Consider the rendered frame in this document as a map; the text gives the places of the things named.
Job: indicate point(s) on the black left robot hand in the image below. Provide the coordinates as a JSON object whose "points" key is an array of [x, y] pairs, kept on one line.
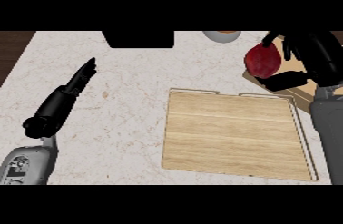
{"points": [[58, 106]]}

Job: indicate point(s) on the pale wooden tray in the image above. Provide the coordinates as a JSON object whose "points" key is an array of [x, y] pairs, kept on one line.
{"points": [[234, 137]]}

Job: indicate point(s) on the grey bowl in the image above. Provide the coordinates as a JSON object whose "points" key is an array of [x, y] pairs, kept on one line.
{"points": [[222, 36]]}

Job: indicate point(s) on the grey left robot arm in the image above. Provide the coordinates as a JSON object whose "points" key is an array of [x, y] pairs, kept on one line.
{"points": [[27, 165]]}

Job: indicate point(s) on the red pear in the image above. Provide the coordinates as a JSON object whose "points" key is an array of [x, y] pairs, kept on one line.
{"points": [[264, 61]]}

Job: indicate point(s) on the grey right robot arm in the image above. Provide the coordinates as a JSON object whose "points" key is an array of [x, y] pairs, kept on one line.
{"points": [[329, 134]]}

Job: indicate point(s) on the black appliance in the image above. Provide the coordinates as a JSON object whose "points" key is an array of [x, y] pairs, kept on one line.
{"points": [[140, 39]]}

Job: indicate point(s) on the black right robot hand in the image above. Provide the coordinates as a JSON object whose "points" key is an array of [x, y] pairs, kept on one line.
{"points": [[320, 56]]}

